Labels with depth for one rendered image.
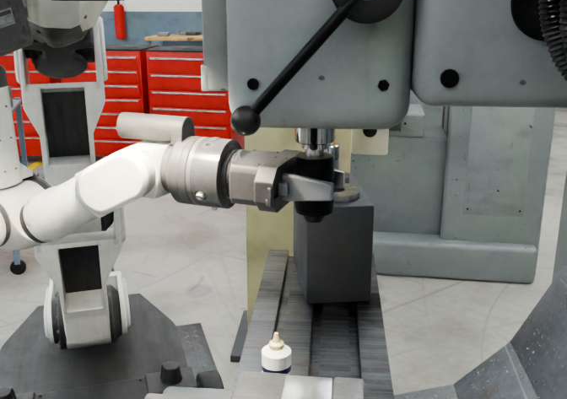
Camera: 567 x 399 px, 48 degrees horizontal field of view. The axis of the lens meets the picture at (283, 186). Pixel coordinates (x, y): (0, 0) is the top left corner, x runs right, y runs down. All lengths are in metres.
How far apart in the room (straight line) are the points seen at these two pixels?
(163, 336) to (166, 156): 1.03
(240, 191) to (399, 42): 0.26
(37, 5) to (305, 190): 0.52
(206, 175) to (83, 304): 0.87
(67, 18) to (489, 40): 0.68
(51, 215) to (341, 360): 0.48
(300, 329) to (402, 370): 1.63
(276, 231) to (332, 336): 1.58
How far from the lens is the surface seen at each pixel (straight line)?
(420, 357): 2.82
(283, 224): 2.63
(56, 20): 1.09
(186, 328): 2.17
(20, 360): 1.79
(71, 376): 1.69
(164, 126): 0.82
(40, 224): 0.96
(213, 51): 0.74
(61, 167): 1.39
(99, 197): 0.85
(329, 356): 1.04
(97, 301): 1.59
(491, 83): 0.65
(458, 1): 0.64
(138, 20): 10.18
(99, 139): 5.84
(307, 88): 0.65
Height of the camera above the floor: 1.45
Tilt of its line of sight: 17 degrees down
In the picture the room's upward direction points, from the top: straight up
